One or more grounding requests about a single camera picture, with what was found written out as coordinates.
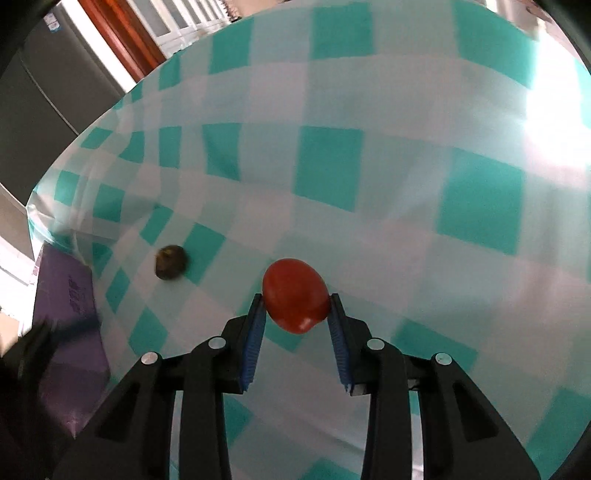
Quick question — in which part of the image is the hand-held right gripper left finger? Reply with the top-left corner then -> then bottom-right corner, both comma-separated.
53,293 -> 267,480

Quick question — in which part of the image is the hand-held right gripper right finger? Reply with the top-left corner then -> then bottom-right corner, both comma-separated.
328,293 -> 541,480

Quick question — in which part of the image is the red tomato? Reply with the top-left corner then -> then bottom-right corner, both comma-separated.
262,258 -> 330,335

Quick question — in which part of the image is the purple box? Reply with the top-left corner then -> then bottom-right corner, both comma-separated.
31,242 -> 110,439

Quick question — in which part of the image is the dark round fruit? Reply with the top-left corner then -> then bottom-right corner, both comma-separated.
154,244 -> 189,281

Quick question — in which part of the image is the teal white checkered tablecloth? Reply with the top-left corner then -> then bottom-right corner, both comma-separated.
27,0 -> 591,480

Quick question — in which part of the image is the grey refrigerator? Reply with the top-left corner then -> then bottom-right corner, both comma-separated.
0,0 -> 139,208

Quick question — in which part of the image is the white panelled door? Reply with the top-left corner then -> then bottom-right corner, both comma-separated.
145,0 -> 243,58

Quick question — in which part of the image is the brown wooden door frame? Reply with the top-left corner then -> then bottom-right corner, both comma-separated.
78,0 -> 167,83

